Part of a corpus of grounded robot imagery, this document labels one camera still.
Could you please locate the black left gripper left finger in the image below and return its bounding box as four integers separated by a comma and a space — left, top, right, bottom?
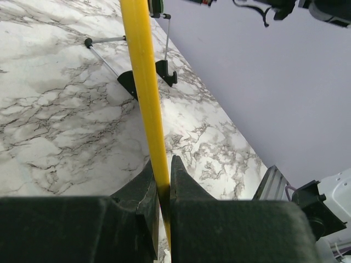
1, 163, 159, 262

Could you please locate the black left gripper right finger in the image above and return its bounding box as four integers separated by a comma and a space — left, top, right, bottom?
170, 156, 320, 263

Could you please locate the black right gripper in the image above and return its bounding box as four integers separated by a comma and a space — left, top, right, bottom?
189, 0, 299, 28

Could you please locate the green whiteboard eraser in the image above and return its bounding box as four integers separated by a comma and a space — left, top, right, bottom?
148, 0, 164, 17

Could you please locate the yellow framed whiteboard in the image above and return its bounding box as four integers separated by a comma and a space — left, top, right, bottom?
120, 1, 171, 247

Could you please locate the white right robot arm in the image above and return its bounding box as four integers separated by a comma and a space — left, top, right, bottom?
233, 1, 350, 262

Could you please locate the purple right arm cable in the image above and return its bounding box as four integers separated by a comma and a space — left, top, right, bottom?
285, 185, 297, 201

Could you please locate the black wire whiteboard stand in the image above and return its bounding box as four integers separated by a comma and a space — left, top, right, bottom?
84, 13, 178, 101

